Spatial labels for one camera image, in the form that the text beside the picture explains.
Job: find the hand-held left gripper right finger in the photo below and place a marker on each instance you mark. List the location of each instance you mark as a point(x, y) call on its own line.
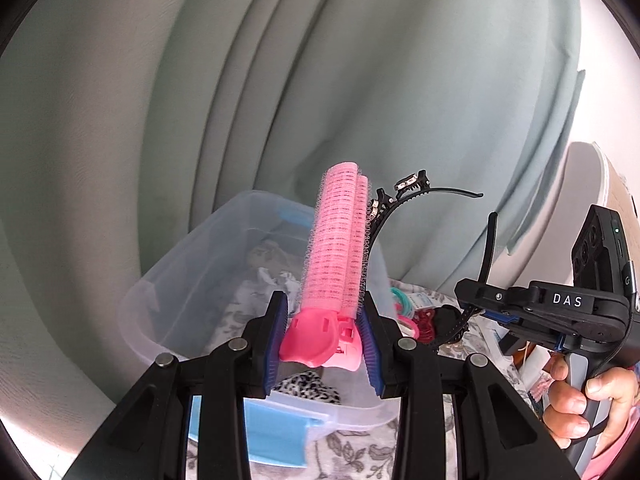
point(372, 345)

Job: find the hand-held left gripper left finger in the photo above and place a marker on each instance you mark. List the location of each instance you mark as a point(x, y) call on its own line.
point(277, 340)

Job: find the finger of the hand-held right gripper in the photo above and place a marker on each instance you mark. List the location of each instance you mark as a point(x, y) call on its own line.
point(500, 295)
point(505, 319)

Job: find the leopard print scrunchie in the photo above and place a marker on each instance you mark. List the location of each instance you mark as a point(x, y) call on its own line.
point(305, 385)

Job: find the red hair claw clip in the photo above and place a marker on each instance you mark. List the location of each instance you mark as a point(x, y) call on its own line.
point(425, 325)

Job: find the clear plastic storage bin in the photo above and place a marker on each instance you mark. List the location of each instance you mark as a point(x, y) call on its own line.
point(200, 270)

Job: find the pink hair roller clip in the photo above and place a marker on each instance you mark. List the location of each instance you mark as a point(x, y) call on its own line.
point(330, 240)

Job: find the black headband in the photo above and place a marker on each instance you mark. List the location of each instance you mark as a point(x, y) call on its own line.
point(440, 191)

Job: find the person's right hand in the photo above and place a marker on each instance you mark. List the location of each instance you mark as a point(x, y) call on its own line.
point(565, 404)

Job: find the black hair scrunchie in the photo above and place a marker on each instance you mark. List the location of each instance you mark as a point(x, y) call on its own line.
point(444, 317)

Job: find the small white box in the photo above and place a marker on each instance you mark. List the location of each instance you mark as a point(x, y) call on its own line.
point(425, 300)

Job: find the pale green curtain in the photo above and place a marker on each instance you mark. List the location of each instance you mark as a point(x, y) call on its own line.
point(250, 85)

